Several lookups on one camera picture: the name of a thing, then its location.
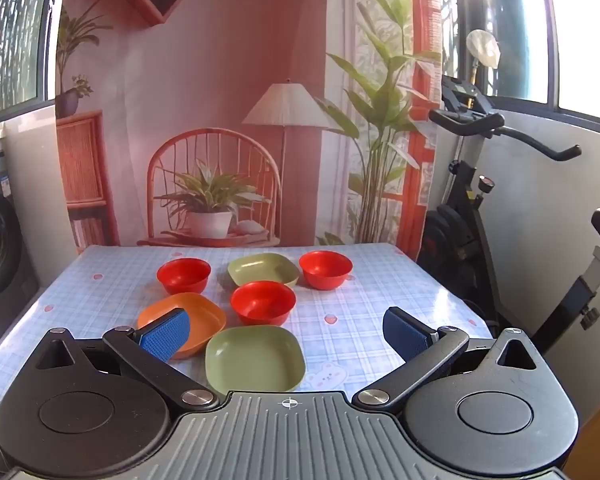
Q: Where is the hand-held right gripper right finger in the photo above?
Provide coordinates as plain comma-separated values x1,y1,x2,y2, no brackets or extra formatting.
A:
352,306,548,415

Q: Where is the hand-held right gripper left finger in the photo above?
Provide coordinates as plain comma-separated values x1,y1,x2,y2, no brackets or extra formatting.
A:
27,308,220,414

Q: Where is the red plastic bowl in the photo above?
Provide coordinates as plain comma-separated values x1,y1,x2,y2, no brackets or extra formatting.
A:
156,258,212,296
299,251,354,292
230,281,297,327

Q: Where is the orange square plate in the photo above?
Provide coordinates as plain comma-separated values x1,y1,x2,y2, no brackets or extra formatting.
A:
137,292,228,360

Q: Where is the blue plaid tablecloth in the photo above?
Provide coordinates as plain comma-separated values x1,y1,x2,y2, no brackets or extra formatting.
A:
0,242,496,411

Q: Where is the green square plate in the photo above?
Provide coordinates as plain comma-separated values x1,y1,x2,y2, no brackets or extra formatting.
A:
205,326,307,393
227,254,301,291

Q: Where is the black exercise bike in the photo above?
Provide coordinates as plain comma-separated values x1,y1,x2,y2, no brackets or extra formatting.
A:
417,74,600,361

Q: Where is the printed room backdrop cloth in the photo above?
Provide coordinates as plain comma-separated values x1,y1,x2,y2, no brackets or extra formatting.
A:
55,0,443,261

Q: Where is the white round object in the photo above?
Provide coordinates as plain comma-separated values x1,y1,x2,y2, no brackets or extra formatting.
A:
466,29,501,68

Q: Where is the black framed window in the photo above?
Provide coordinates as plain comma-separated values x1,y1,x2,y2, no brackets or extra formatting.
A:
0,0,63,128
440,0,600,138

